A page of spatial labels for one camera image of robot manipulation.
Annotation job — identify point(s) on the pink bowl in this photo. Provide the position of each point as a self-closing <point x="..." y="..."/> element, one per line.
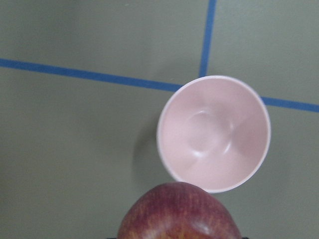
<point x="214" y="132"/>

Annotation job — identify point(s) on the red yellow apple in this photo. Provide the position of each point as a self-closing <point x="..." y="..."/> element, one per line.
<point x="178" y="210"/>

